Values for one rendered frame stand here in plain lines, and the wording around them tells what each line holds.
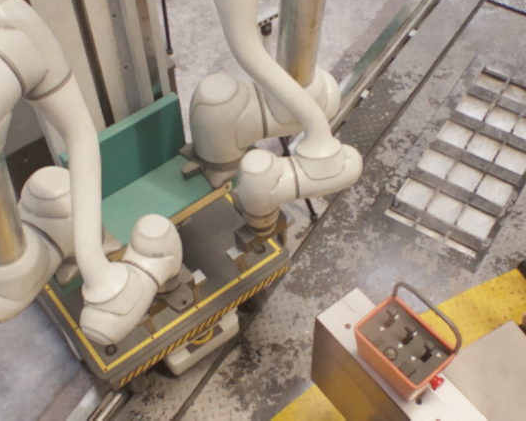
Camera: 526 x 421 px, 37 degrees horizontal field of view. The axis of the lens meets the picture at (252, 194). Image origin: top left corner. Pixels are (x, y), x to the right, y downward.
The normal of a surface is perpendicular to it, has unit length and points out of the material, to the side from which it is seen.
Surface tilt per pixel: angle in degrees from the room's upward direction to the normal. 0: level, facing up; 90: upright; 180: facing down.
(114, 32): 90
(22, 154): 90
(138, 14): 90
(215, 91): 6
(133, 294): 61
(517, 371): 0
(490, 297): 0
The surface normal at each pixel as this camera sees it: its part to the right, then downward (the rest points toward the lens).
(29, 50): 0.86, -0.03
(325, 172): 0.16, 0.40
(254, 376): -0.03, -0.59
